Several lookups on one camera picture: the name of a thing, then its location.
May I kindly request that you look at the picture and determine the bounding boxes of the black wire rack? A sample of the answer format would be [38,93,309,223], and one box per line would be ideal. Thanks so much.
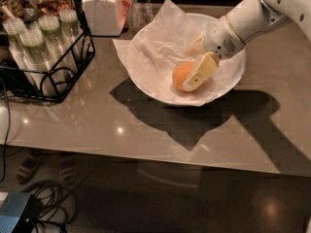
[0,0,95,102]

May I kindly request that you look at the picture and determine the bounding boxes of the blue grey box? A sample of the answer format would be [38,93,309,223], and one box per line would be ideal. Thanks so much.
[0,192,40,233]

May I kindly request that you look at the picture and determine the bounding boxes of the black cable on floor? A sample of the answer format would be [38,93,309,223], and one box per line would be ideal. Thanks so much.
[20,178,81,233]

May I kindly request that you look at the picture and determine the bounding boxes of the white paper liner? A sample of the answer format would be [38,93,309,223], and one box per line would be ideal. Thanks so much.
[112,0,247,108]

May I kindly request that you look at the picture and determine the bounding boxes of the orange fruit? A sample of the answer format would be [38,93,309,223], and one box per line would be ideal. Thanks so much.
[172,61,194,91]

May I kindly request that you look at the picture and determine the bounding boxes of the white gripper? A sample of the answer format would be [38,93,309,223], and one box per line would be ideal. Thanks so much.
[182,17,245,92]

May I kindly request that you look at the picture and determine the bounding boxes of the white ceramic canister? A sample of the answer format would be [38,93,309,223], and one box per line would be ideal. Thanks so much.
[82,0,132,36]

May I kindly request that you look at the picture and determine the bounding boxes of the clear plastic cup stack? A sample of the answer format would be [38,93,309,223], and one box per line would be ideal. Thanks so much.
[59,9,83,61]
[39,15,77,80]
[19,28,56,97]
[3,17,27,70]

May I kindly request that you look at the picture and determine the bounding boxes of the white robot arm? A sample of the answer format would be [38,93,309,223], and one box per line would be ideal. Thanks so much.
[182,0,311,91]

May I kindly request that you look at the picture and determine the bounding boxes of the black hanging cable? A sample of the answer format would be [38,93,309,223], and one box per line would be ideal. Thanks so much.
[0,78,14,183]

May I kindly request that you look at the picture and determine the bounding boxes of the white bowl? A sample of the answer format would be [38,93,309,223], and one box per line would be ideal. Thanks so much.
[127,13,248,108]

